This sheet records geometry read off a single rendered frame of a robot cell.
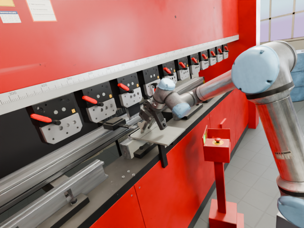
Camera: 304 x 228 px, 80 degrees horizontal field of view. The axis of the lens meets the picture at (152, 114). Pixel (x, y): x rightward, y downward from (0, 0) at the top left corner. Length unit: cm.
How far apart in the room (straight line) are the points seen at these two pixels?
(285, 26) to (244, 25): 210
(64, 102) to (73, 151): 45
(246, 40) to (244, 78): 238
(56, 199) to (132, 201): 35
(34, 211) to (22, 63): 54
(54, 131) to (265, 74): 72
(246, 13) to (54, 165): 270
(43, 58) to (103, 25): 32
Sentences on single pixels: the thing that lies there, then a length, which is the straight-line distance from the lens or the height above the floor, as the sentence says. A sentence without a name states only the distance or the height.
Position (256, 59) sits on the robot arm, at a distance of 54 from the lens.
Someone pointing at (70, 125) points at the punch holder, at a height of 121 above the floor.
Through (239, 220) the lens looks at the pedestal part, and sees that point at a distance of 187.
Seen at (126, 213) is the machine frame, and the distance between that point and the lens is 101.
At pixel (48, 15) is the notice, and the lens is 83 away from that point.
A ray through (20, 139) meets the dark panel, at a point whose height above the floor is 110.
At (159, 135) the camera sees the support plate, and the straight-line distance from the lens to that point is 100.
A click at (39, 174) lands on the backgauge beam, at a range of 113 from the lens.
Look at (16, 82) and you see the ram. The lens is 75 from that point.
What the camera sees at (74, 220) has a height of 87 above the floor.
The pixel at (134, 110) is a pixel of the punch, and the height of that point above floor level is 113.
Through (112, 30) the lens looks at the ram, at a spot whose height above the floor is 156.
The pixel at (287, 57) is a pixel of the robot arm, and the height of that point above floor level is 136.
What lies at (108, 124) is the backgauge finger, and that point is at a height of 102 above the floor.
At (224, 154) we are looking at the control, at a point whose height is 72.
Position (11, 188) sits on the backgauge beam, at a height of 97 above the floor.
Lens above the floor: 145
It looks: 19 degrees down
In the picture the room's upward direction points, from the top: 11 degrees counter-clockwise
